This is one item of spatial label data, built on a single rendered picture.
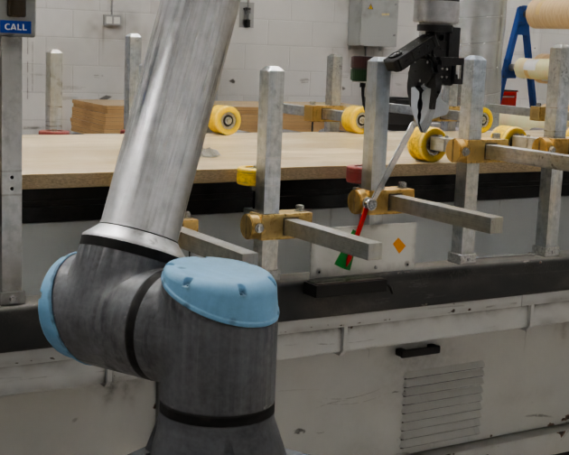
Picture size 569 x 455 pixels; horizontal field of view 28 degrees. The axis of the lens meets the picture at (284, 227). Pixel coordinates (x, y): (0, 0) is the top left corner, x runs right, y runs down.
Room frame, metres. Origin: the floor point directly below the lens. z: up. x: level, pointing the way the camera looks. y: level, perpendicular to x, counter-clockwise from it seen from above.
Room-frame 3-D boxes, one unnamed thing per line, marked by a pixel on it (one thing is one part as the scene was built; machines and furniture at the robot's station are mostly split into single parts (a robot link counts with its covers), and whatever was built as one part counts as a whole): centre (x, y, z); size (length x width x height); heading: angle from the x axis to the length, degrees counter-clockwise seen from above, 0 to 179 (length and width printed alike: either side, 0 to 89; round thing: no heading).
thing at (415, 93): (2.29, -0.28, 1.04); 0.06 x 0.03 x 0.09; 122
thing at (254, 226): (2.18, 0.02, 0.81); 0.14 x 0.06 x 0.05; 122
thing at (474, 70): (2.43, -0.39, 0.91); 0.04 x 0.04 x 0.48; 32
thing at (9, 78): (1.89, 0.47, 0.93); 0.05 x 0.05 x 0.45; 32
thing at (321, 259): (2.26, -0.16, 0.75); 0.26 x 0.01 x 0.10; 122
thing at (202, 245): (1.98, 0.17, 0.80); 0.44 x 0.03 x 0.04; 32
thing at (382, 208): (2.31, -0.19, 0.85); 0.14 x 0.06 x 0.05; 122
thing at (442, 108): (2.26, -0.29, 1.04); 0.06 x 0.03 x 0.09; 122
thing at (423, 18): (2.27, -0.28, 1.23); 0.10 x 0.09 x 0.05; 32
